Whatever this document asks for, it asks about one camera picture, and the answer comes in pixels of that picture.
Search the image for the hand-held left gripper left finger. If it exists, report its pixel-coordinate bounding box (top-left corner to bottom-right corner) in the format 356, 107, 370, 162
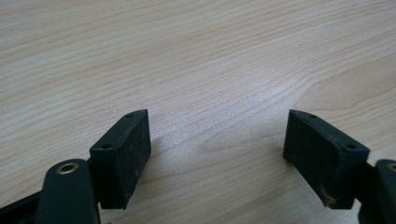
89, 108, 152, 210

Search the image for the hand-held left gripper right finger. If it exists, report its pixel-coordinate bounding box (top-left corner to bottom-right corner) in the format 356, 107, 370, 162
282, 108, 371, 210

